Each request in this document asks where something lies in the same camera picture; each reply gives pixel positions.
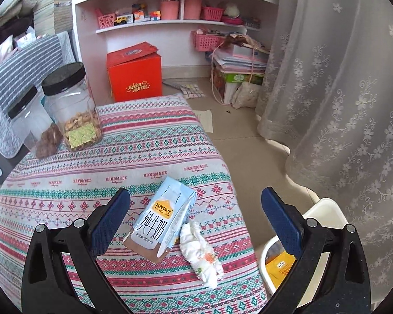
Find cream plush toy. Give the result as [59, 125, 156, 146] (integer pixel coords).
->
[223, 3, 241, 18]

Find grey striped quilt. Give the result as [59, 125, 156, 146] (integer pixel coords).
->
[0, 33, 76, 171]

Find white lace curtain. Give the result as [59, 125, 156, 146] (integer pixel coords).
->
[255, 0, 393, 298]

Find yellow packet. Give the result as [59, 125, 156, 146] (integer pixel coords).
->
[265, 250, 297, 290]

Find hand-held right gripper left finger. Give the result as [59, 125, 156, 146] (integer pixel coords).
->
[21, 187, 132, 314]

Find patterned tablecloth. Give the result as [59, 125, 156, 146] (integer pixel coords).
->
[0, 93, 269, 314]

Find pink lattice basket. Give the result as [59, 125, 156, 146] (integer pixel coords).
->
[96, 13, 116, 29]

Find folded grey blanket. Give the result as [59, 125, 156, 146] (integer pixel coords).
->
[0, 0, 38, 30]

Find dark cloth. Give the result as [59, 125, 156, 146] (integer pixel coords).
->
[0, 18, 35, 51]

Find red cardboard box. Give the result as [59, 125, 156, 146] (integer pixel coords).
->
[106, 42, 163, 103]

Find white printed tissue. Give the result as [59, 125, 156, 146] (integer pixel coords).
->
[179, 221, 224, 289]

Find stack of books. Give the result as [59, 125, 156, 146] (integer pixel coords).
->
[33, 0, 73, 36]

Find white plastic bag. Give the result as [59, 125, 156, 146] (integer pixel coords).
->
[0, 36, 14, 70]

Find white trash bin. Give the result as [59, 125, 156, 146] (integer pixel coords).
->
[260, 198, 348, 296]

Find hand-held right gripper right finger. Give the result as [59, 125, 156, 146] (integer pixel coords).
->
[261, 186, 371, 314]

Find beige cloth bag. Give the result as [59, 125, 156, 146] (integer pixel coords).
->
[232, 82, 261, 109]

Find stack of paper folders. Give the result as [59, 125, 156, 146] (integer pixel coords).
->
[211, 44, 269, 72]

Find pink bucket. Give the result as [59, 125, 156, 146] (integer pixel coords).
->
[160, 0, 180, 20]
[183, 0, 203, 20]

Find large pink plastic basket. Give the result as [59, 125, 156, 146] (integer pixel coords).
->
[192, 30, 225, 52]

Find white paper sheet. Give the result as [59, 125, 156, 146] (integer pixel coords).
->
[193, 109, 213, 133]

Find clear jar with round nuts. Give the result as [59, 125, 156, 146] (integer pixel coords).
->
[8, 87, 63, 159]

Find light blue milk carton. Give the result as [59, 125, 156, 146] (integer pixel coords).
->
[123, 176, 197, 264]

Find checked paper sheet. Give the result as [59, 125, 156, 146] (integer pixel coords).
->
[178, 83, 205, 99]

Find colourful toy blocks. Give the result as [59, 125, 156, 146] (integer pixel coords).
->
[133, 3, 161, 23]

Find clear jar with walnut kernels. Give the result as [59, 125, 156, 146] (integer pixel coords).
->
[42, 62, 103, 153]

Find green white cardboard box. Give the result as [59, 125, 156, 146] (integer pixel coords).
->
[213, 65, 266, 104]

